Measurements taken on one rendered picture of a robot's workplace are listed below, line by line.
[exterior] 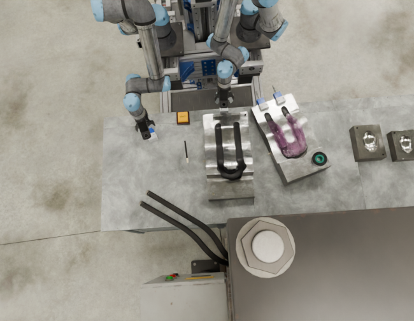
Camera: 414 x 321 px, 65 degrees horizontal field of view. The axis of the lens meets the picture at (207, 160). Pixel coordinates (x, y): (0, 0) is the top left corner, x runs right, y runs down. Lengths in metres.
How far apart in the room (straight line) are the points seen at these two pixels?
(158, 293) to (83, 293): 1.72
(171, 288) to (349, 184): 1.23
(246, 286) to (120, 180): 1.44
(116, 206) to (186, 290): 0.91
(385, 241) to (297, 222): 0.17
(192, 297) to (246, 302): 0.56
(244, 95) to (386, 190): 1.30
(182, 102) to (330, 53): 1.45
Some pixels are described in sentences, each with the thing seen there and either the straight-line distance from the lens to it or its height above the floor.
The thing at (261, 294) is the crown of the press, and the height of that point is 2.00.
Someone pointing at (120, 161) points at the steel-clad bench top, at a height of 0.80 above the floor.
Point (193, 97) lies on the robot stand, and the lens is 2.75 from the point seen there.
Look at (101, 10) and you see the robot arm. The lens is 1.47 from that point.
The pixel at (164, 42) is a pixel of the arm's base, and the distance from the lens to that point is 1.95.
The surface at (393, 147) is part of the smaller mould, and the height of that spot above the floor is 0.85.
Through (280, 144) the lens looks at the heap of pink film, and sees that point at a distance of 1.88.
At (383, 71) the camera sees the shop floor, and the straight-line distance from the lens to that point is 3.40.
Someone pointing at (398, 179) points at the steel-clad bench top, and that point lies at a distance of 2.15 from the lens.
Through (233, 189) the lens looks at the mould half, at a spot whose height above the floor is 0.86.
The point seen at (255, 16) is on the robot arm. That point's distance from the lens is 1.84.
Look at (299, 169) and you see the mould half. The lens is 1.85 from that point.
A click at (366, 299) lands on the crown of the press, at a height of 2.00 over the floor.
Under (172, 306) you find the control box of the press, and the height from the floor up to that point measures 1.47.
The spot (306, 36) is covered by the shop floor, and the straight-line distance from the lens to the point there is 3.37.
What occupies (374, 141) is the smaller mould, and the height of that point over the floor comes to 0.85.
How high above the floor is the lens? 2.66
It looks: 75 degrees down
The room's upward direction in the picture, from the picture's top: 10 degrees counter-clockwise
